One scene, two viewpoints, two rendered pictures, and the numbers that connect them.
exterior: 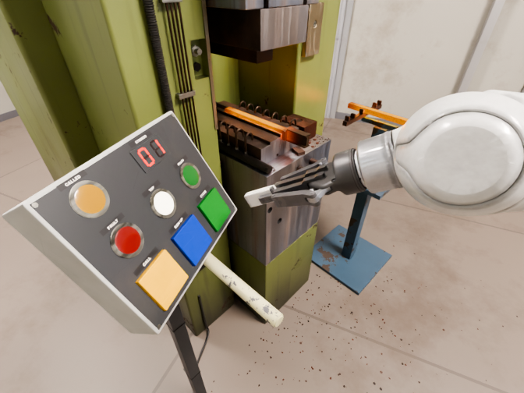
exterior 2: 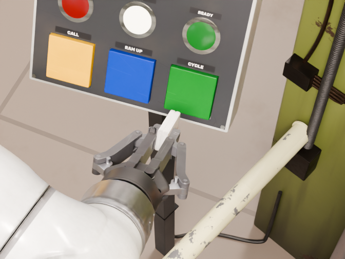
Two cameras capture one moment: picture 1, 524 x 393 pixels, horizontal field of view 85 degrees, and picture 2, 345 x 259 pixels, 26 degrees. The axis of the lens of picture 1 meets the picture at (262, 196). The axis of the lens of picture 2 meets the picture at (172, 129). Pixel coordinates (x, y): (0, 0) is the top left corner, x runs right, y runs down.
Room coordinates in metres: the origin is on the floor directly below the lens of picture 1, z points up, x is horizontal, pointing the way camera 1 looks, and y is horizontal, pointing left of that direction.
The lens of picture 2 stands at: (0.46, -0.54, 1.97)
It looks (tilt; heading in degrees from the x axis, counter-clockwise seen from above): 59 degrees down; 89
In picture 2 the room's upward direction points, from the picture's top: straight up
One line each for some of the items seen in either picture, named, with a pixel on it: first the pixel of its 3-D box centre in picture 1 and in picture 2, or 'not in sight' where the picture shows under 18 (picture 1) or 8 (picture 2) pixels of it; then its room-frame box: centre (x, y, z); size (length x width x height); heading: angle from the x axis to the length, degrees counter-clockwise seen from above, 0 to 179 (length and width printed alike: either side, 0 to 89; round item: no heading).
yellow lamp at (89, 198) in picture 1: (90, 199); not in sight; (0.34, 0.26, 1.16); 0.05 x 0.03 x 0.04; 136
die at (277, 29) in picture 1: (234, 20); not in sight; (1.05, 0.09, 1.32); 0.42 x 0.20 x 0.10; 46
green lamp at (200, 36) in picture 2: (190, 175); (200, 35); (0.51, 0.15, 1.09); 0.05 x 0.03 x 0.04; 136
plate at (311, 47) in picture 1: (312, 30); not in sight; (1.22, -0.19, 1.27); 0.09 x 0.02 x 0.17; 136
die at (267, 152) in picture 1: (239, 128); not in sight; (1.05, 0.09, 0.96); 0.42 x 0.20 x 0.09; 46
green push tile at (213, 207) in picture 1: (214, 210); (191, 91); (0.50, 0.11, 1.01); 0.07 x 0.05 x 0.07; 161
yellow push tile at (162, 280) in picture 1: (162, 279); (71, 59); (0.31, 0.17, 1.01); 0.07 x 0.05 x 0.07; 161
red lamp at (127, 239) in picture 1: (128, 240); (75, 4); (0.32, 0.22, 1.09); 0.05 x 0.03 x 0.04; 136
